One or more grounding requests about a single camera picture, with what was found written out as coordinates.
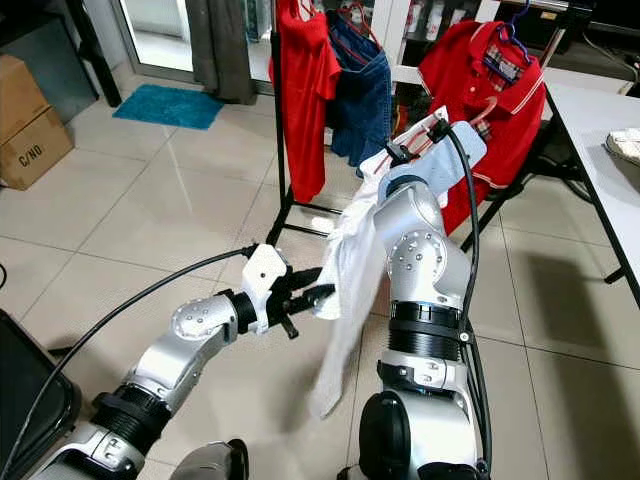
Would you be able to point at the blue denim garment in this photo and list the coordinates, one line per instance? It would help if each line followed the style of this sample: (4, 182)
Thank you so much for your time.
(360, 100)

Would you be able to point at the grey robot left leg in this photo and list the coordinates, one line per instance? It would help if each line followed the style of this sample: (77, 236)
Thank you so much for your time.
(210, 462)

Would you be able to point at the grey robot leg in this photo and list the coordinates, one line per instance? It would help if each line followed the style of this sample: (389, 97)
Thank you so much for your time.
(348, 473)
(210, 462)

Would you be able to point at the grey curtain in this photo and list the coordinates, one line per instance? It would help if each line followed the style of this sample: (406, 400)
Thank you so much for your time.
(222, 50)

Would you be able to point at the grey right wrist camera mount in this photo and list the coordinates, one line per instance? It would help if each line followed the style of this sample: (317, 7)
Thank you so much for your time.
(450, 160)

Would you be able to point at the thin white garment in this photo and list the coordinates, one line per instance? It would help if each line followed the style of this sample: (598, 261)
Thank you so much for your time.
(350, 260)

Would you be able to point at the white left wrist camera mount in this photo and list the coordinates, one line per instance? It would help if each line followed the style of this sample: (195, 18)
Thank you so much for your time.
(263, 272)

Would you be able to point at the plain cardboard box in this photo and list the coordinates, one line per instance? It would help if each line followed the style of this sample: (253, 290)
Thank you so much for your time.
(20, 95)

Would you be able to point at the black chair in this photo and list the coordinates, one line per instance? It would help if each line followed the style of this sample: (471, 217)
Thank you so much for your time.
(35, 410)

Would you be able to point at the red polo shirt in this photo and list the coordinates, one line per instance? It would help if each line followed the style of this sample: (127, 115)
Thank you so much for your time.
(520, 130)

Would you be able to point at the grey robot right leg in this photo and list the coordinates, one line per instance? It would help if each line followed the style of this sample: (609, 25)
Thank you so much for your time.
(348, 473)

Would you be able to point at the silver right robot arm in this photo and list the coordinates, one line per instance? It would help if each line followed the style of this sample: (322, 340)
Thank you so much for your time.
(420, 260)

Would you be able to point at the printed cardboard box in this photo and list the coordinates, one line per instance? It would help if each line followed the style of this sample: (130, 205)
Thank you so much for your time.
(40, 155)

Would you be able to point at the blue hanger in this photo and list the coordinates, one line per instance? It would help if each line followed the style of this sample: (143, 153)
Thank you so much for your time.
(515, 40)

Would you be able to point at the blue floor mat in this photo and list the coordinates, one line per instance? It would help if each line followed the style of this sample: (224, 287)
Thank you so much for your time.
(168, 106)

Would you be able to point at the dark cabinet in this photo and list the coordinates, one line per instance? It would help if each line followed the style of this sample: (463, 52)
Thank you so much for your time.
(60, 50)

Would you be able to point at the black clothes rack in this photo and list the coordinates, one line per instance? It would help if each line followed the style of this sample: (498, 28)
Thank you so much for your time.
(276, 215)

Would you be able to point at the cream white garment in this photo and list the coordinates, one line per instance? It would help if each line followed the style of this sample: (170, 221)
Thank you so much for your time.
(625, 148)

